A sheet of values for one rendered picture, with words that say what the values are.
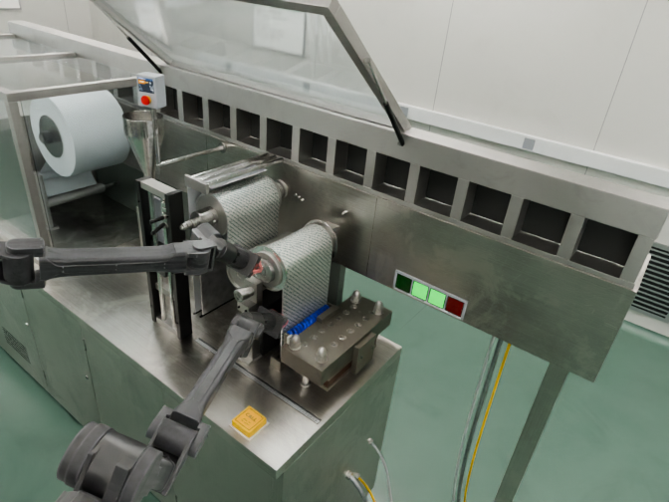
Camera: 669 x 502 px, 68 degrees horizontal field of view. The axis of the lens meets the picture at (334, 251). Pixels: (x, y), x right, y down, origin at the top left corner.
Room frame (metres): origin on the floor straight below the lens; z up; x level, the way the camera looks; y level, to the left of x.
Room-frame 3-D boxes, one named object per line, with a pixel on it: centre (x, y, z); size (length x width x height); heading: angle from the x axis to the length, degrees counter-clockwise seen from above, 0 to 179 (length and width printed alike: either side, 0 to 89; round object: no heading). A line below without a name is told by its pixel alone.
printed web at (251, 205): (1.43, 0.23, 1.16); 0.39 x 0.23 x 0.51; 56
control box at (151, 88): (1.58, 0.63, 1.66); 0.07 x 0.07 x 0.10; 74
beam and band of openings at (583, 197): (1.92, 0.52, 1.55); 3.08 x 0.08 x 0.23; 56
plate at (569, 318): (1.98, 0.48, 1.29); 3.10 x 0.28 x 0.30; 56
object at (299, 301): (1.32, 0.08, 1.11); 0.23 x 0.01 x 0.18; 146
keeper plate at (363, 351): (1.25, -0.13, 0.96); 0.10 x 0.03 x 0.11; 146
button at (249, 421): (0.97, 0.19, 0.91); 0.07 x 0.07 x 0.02; 56
